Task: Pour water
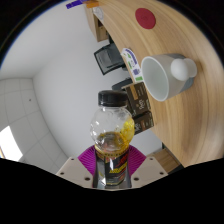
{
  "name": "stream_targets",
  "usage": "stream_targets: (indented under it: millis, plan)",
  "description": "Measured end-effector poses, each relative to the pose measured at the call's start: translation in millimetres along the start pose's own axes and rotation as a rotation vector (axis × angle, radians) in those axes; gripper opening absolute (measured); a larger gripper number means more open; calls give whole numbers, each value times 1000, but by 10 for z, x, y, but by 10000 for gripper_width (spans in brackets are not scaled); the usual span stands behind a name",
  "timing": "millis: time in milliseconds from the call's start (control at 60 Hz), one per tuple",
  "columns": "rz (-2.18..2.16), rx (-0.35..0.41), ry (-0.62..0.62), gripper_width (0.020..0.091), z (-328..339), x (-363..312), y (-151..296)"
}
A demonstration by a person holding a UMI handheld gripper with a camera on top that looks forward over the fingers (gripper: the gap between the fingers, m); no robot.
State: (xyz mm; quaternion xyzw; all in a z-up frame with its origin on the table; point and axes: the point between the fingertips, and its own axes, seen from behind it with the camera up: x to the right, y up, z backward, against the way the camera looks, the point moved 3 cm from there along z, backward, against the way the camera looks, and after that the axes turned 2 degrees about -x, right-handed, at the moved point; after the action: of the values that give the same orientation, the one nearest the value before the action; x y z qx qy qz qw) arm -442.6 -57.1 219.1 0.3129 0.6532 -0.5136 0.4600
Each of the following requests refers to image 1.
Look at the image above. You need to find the clear bottle with yellow drink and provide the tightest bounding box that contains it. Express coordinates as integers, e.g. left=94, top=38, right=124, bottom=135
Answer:
left=89, top=89, right=136, bottom=190

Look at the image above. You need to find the flat round red coaster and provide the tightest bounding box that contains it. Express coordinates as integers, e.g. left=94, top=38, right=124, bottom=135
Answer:
left=134, top=7, right=157, bottom=30

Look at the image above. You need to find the wooden shelf unit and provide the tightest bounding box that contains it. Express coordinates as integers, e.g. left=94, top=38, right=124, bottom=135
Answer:
left=83, top=4, right=111, bottom=43

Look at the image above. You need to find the black office chair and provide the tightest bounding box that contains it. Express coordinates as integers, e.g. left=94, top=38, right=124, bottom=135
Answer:
left=93, top=42, right=128, bottom=76

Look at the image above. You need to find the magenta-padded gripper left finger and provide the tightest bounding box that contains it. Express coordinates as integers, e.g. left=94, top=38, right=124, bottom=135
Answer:
left=55, top=145, right=98, bottom=189

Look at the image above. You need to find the white carton with green-blue print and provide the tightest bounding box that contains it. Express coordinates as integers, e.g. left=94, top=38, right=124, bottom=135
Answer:
left=120, top=47, right=145, bottom=84

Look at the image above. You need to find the white ceiling light panel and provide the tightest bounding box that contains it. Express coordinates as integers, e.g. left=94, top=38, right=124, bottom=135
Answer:
left=0, top=125, right=24, bottom=163

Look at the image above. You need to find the wooden drawer cabinet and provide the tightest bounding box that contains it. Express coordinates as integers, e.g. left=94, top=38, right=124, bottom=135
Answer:
left=147, top=147, right=183, bottom=175

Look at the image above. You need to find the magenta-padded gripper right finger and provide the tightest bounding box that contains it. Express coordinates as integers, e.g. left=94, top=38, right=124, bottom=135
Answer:
left=127, top=145, right=169, bottom=189

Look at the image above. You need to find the dark brown printed box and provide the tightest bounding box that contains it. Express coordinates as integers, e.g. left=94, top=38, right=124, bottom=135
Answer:
left=121, top=81, right=152, bottom=116
left=133, top=111, right=156, bottom=136

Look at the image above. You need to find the grey and white mug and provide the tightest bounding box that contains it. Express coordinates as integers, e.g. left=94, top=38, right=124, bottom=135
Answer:
left=140, top=53, right=198, bottom=102

